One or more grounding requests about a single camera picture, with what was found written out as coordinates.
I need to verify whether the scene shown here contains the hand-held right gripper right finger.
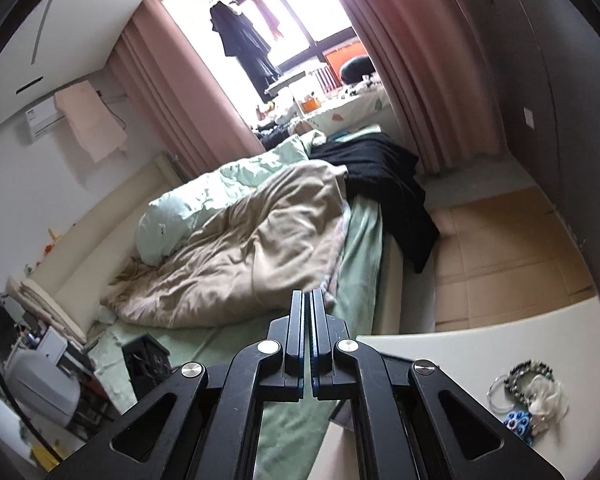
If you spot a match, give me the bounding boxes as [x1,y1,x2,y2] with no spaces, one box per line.
[310,289,567,480]

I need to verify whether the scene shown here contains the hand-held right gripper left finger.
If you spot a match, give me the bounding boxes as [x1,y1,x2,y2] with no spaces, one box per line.
[44,289,311,480]

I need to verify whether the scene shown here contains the silver bangle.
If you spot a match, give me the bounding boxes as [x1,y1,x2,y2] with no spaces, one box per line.
[487,374,518,408]

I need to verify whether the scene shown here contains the blue eye bead bracelet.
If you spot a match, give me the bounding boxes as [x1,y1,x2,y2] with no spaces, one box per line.
[502,407,536,447]

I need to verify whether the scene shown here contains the beige duvet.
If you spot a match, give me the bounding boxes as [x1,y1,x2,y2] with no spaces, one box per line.
[100,160,351,330]

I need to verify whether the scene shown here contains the bed with green sheet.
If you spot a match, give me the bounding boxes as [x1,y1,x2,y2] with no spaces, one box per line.
[27,127,437,480]

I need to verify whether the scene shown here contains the black plastic crate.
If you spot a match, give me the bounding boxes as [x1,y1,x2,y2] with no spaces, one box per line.
[121,337,173,403]

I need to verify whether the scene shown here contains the light green duvet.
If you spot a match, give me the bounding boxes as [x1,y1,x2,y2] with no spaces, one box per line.
[132,130,328,267]

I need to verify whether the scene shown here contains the black blanket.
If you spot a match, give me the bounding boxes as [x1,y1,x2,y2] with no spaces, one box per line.
[307,132,441,274]

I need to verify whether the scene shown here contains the table with printed cloth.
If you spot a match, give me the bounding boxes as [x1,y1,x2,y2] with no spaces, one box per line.
[300,87,393,136]

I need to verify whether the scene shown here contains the white ironing board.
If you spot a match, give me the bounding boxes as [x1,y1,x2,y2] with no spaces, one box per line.
[265,72,316,96]

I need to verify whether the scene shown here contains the stack of folded beige linens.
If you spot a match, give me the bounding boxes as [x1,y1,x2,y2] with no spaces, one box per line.
[7,276,88,346]

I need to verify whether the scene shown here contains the white printer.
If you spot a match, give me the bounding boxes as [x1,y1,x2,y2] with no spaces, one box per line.
[2,330,83,421]

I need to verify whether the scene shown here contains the black round cushion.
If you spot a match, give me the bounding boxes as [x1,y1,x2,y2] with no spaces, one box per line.
[341,56,376,83]

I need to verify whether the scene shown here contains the pink curtain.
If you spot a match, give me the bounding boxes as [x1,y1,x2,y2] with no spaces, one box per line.
[109,0,268,183]
[325,0,506,176]

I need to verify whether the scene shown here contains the orange box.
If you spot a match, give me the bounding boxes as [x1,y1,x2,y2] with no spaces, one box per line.
[325,42,366,78]

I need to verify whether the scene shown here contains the dark hanging clothes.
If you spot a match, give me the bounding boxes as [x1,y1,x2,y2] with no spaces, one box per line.
[209,0,283,93]

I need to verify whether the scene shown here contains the beige towel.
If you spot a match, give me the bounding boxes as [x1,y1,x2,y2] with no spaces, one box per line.
[54,80,129,163]

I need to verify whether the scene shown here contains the red hanging garment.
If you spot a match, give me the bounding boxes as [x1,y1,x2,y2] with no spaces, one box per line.
[243,0,286,42]

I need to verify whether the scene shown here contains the white air conditioner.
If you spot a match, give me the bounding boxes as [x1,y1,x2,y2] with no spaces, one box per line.
[24,95,71,143]

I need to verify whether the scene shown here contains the grey wardrobe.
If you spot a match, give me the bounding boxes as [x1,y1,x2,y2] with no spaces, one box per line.
[447,0,600,281]

